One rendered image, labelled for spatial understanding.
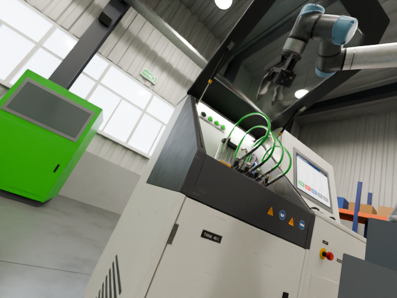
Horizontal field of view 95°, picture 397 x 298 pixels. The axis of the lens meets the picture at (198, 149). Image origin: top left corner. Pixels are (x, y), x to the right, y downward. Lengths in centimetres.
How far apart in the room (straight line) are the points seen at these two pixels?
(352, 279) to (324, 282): 63
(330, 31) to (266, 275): 89
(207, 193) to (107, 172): 414
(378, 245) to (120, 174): 453
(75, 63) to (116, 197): 294
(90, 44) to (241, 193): 458
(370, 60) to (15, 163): 347
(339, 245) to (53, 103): 346
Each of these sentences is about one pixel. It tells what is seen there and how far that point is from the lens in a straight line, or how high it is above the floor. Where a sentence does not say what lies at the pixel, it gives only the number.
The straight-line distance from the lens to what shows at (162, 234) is 62.
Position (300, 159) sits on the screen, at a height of 138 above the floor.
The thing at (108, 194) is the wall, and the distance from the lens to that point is 475.
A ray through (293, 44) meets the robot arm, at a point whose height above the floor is 143.
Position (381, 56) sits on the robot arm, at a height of 144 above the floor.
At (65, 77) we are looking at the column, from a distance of 459.
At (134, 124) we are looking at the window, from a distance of 492.
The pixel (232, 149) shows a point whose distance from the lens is 136.
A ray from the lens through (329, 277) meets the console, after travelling 124.
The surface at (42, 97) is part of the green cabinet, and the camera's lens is 344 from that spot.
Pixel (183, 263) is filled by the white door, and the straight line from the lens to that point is 67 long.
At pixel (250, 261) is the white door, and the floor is 67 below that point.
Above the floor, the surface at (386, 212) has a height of 234.
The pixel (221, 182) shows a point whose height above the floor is 88.
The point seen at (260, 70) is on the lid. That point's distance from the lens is 130.
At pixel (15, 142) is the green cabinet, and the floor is 66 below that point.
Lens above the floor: 76
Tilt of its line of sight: 17 degrees up
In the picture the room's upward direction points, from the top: 23 degrees clockwise
